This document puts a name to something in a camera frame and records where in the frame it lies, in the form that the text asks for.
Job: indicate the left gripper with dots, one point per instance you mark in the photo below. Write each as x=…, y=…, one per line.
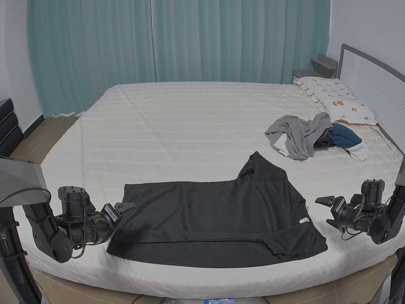
x=99, y=230

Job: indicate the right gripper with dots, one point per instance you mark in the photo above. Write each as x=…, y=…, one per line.
x=354, y=220

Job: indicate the black T-shirt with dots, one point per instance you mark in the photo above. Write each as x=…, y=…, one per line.
x=205, y=211

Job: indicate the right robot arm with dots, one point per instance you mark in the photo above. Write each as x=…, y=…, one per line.
x=395, y=207

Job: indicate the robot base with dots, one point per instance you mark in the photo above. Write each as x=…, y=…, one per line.
x=218, y=301

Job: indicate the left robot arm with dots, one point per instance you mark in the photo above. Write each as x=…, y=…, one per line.
x=47, y=233

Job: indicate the pile of clothes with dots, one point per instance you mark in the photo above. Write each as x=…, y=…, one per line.
x=297, y=138

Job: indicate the bed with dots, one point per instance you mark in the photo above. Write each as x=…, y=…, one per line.
x=189, y=131

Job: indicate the white printed pillow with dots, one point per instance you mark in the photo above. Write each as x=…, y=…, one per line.
x=338, y=101

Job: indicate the black chest of drawers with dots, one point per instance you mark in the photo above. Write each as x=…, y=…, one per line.
x=9, y=128

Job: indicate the grey bedside table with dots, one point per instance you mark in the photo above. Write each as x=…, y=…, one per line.
x=324, y=63

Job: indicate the blue-green curtain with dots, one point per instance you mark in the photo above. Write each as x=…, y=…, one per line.
x=88, y=43
x=237, y=27

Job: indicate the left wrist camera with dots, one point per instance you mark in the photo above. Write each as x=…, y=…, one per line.
x=110, y=214

